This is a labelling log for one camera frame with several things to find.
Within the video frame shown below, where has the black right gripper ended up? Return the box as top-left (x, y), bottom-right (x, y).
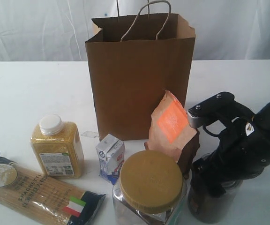
top-left (190, 110), bottom-right (270, 198)

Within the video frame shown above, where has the dark can with clear lid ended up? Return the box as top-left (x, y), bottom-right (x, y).
top-left (187, 180), bottom-right (243, 224)

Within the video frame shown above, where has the yellow grain bottle white cap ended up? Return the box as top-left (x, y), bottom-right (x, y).
top-left (30, 114), bottom-right (84, 179)

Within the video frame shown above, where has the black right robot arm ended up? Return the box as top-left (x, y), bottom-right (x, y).
top-left (187, 92), bottom-right (270, 197)

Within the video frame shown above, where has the brown paper bag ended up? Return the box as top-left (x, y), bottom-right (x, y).
top-left (85, 11), bottom-right (196, 141)

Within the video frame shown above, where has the clear jar with yellow lid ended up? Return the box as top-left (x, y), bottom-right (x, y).
top-left (112, 150), bottom-right (188, 225)

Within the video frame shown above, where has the kraft pouch with orange label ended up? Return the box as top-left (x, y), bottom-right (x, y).
top-left (144, 90), bottom-right (200, 180)

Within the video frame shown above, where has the small white blue milk carton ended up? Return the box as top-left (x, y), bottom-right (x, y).
top-left (96, 134), bottom-right (125, 185)

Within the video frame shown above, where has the clear tape piece on table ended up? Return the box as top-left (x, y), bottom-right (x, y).
top-left (81, 130), bottom-right (99, 138)

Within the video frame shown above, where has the spaghetti packet with Italian flag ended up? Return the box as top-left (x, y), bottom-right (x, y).
top-left (0, 155), bottom-right (105, 225)

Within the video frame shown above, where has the white backdrop curtain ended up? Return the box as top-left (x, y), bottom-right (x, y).
top-left (0, 0), bottom-right (270, 61)

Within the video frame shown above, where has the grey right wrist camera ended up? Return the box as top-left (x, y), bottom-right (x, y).
top-left (187, 91), bottom-right (255, 128)

